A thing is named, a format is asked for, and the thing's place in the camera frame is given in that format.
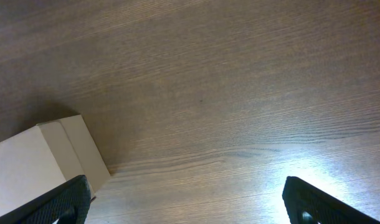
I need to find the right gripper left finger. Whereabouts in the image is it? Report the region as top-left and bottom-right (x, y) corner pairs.
(0, 175), (91, 224)

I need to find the cardboard box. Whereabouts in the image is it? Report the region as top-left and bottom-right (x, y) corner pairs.
(0, 115), (111, 217)

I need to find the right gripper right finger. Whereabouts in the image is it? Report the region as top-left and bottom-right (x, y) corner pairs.
(282, 176), (380, 224)

